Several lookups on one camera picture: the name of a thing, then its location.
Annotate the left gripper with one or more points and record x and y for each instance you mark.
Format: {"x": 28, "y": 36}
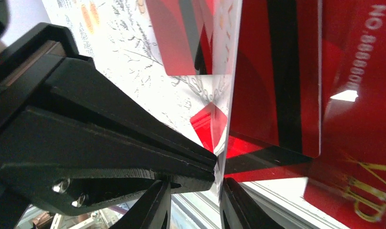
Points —
{"x": 71, "y": 142}

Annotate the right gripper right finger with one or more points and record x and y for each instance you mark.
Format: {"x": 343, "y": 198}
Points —
{"x": 239, "y": 211}

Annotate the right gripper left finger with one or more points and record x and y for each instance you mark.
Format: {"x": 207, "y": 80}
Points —
{"x": 151, "y": 211}

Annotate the white floral card front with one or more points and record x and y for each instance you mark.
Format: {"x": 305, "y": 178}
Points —
{"x": 226, "y": 29}

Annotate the red card gold ribbon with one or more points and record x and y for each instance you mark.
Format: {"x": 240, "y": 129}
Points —
{"x": 348, "y": 180}

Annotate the red card black stripe left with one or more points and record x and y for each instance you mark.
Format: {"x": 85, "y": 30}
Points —
{"x": 184, "y": 33}

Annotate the aluminium rail frame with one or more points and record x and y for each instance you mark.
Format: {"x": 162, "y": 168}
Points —
{"x": 282, "y": 199}

